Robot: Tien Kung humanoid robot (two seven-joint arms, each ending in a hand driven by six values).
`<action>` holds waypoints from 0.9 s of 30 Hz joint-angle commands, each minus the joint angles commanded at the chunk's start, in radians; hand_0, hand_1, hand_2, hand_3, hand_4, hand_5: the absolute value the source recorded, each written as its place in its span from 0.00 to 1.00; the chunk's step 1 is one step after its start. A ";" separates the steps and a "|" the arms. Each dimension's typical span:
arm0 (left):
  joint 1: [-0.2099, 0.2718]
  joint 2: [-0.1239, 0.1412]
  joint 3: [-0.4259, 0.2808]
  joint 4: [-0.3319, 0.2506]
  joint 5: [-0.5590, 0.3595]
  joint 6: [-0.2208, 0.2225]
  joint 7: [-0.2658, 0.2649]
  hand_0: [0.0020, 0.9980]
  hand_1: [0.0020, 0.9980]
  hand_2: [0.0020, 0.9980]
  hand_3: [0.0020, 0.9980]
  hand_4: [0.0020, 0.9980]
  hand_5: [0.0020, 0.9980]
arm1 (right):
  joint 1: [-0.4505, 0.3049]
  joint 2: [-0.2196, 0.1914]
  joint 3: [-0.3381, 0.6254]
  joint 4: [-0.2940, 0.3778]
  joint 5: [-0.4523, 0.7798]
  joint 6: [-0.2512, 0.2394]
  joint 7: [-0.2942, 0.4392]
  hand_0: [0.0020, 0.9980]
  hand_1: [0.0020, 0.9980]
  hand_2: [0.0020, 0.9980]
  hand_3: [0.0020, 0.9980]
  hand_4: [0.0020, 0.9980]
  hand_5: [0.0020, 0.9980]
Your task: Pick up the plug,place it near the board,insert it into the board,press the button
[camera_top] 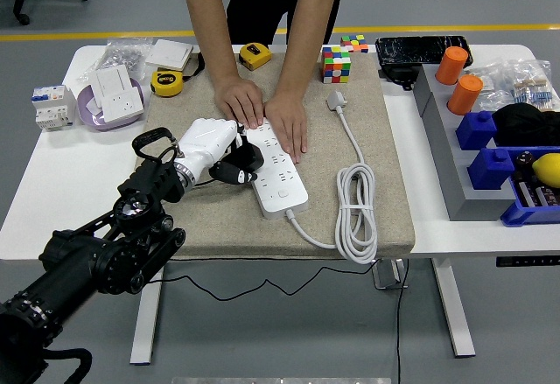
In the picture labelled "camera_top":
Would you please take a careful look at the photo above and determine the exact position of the person's left hand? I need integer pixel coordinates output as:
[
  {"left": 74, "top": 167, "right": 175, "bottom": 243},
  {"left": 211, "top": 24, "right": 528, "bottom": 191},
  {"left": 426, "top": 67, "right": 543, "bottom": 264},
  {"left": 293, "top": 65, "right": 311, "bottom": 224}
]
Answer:
[{"left": 263, "top": 94, "right": 309, "bottom": 164}]

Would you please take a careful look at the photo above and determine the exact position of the person's right hand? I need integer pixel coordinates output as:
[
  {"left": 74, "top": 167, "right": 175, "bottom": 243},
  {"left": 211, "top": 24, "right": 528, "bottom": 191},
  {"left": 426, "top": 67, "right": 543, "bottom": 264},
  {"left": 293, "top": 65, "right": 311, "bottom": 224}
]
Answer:
[{"left": 213, "top": 75, "right": 266, "bottom": 130}]

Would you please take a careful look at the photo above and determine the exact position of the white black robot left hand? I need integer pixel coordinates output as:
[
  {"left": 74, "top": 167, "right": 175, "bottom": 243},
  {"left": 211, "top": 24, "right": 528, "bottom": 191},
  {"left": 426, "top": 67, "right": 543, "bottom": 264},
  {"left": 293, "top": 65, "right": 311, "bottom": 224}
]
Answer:
[{"left": 177, "top": 116, "right": 259, "bottom": 185}]

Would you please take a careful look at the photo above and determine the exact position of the black plug adapter with cord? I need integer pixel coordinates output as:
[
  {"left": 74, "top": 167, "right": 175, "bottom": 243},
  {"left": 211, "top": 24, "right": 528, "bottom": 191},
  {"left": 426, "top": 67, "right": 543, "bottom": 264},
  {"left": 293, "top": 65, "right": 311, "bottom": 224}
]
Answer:
[{"left": 164, "top": 136, "right": 380, "bottom": 302}]

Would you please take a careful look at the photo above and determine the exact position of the white power strip with cord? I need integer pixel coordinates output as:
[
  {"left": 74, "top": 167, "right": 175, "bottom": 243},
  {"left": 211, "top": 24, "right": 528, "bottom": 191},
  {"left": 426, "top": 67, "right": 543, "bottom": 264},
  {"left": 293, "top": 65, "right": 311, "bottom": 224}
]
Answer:
[{"left": 234, "top": 89, "right": 378, "bottom": 265}]

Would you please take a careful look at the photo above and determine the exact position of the square yellow tape measure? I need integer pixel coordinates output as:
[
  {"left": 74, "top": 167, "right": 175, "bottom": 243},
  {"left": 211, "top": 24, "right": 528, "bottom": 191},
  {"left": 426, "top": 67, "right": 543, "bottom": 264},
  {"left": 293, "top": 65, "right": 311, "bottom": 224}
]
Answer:
[{"left": 238, "top": 42, "right": 272, "bottom": 72}]

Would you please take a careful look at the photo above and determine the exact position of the round yellow tape measure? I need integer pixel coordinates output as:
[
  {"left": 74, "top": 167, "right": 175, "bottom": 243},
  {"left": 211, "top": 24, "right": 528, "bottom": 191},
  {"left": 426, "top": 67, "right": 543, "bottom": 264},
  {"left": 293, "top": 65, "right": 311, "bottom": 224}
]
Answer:
[{"left": 150, "top": 51, "right": 207, "bottom": 98}]

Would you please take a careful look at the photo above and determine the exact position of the large colourful puzzle cube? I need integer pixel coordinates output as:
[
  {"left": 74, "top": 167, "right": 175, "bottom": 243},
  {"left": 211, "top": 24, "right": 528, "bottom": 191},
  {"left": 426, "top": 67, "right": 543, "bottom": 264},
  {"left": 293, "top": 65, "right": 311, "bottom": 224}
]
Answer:
[{"left": 320, "top": 45, "right": 352, "bottom": 84}]

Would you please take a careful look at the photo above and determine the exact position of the beige fabric mat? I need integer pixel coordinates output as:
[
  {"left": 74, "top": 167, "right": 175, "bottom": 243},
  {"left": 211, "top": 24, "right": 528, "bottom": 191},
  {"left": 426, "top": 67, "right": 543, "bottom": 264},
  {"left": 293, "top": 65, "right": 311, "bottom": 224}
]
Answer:
[{"left": 133, "top": 52, "right": 416, "bottom": 262}]

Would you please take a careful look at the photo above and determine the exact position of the purple bowl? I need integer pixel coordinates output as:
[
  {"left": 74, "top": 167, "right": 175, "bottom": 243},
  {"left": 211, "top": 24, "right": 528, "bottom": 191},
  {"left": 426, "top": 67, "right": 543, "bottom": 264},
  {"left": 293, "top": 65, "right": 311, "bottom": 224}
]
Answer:
[{"left": 76, "top": 76, "right": 148, "bottom": 132}]

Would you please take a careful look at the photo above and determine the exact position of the small colourful puzzle cube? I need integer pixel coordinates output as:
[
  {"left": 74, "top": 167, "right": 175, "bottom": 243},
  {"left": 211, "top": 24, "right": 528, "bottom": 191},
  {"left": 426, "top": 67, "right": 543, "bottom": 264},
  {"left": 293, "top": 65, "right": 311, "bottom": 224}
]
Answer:
[{"left": 339, "top": 33, "right": 369, "bottom": 54}]

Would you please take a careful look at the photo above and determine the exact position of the clear bag of screws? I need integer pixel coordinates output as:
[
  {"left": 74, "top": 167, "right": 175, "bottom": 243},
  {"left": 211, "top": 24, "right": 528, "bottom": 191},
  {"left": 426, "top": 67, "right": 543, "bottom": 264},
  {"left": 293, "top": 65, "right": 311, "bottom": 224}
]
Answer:
[{"left": 73, "top": 38, "right": 154, "bottom": 86}]

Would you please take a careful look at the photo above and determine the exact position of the black glossy tray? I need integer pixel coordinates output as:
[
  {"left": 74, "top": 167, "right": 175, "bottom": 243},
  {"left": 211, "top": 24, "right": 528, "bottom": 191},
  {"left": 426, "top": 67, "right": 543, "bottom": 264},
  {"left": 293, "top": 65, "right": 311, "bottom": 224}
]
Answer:
[{"left": 374, "top": 35, "right": 474, "bottom": 70}]

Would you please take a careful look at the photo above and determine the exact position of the white circuit breaker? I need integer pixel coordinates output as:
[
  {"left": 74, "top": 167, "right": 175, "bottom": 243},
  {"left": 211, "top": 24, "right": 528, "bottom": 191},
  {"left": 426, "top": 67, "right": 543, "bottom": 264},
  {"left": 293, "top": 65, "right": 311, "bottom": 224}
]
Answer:
[{"left": 30, "top": 85, "right": 78, "bottom": 131}]

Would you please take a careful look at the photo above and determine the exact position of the orange cylinder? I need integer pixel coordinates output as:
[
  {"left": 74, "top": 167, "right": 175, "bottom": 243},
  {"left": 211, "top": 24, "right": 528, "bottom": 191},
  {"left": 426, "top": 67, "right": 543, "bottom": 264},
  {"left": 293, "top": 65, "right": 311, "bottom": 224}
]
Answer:
[
  {"left": 445, "top": 73, "right": 484, "bottom": 116},
  {"left": 434, "top": 45, "right": 468, "bottom": 86}
]

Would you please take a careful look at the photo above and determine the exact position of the grey stepped block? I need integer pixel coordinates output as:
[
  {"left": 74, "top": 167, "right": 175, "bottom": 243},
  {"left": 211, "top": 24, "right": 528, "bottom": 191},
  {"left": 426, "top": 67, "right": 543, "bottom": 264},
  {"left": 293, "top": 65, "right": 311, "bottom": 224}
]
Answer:
[{"left": 412, "top": 63, "right": 517, "bottom": 222}]

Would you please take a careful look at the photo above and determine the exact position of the blue knobbed block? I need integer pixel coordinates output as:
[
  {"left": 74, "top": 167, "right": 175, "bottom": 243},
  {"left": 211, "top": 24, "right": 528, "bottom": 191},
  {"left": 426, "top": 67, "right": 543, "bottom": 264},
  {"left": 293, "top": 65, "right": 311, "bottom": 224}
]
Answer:
[
  {"left": 454, "top": 110, "right": 498, "bottom": 151},
  {"left": 466, "top": 147, "right": 515, "bottom": 191}
]

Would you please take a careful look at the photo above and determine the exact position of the clear bag of parts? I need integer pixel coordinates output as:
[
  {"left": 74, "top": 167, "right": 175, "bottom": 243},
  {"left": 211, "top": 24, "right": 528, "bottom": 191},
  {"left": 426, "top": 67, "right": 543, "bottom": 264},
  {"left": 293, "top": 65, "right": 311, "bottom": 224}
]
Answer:
[{"left": 465, "top": 62, "right": 508, "bottom": 112}]

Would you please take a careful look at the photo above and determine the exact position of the white desk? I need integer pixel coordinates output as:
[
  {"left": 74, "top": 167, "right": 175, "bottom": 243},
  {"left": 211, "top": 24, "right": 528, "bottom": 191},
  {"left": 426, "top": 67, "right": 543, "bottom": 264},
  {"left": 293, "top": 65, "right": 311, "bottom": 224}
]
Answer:
[{"left": 0, "top": 44, "right": 560, "bottom": 366}]

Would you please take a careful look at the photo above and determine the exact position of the black cloth bundle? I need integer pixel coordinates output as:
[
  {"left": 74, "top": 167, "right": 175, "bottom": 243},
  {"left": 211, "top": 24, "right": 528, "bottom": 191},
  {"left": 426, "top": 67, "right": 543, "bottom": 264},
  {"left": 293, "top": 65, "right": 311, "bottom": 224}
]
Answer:
[{"left": 490, "top": 102, "right": 560, "bottom": 148}]

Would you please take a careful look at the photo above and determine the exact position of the clear bag of resistors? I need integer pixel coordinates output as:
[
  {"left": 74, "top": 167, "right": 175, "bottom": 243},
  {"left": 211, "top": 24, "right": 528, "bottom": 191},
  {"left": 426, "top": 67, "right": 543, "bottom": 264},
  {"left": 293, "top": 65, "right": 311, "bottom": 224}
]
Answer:
[{"left": 502, "top": 58, "right": 557, "bottom": 112}]

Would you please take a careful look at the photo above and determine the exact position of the blue plastic bin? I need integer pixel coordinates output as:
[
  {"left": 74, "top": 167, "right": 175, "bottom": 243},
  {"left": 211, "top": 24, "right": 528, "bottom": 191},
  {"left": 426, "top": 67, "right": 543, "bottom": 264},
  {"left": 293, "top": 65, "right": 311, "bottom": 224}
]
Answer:
[{"left": 500, "top": 145, "right": 560, "bottom": 227}]

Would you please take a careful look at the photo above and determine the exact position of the yellow lemon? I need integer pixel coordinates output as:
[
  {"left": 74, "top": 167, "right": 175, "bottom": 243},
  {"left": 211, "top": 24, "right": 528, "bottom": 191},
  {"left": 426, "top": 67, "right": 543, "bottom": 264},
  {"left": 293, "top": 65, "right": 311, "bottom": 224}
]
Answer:
[{"left": 530, "top": 152, "right": 560, "bottom": 189}]

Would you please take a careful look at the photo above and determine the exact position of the black desk control panel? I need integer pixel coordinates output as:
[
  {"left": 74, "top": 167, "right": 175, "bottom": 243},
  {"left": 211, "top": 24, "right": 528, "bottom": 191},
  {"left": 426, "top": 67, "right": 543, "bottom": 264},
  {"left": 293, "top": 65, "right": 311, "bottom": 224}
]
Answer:
[{"left": 495, "top": 255, "right": 560, "bottom": 268}]

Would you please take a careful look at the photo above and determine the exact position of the white flat switch box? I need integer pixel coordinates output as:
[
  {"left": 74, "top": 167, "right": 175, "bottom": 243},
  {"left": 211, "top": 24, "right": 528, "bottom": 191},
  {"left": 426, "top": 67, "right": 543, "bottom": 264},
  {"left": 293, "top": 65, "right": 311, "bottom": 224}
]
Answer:
[{"left": 143, "top": 38, "right": 194, "bottom": 72}]

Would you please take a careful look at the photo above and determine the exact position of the white wall socket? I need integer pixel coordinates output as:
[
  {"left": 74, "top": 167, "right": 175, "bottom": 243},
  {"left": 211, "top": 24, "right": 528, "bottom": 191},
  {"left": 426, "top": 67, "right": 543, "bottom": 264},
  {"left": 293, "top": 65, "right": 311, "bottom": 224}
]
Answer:
[{"left": 99, "top": 87, "right": 145, "bottom": 123}]

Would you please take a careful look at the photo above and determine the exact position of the white switch panel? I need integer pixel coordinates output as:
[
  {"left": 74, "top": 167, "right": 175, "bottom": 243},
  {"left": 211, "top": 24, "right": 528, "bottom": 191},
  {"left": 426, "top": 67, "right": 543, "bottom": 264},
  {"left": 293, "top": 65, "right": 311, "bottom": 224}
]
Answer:
[{"left": 89, "top": 65, "right": 132, "bottom": 101}]

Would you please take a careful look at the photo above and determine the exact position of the silver metal bracket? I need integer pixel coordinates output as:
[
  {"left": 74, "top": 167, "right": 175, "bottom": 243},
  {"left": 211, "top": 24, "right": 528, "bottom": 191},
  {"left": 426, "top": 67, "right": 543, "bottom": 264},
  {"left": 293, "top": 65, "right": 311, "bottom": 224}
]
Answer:
[{"left": 370, "top": 257, "right": 410, "bottom": 291}]

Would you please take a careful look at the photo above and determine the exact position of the black hanging cable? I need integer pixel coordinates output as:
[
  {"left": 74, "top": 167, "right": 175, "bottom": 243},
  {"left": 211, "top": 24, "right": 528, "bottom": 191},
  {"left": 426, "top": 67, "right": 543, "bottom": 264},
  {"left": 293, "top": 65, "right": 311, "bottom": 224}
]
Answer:
[{"left": 395, "top": 257, "right": 410, "bottom": 384}]

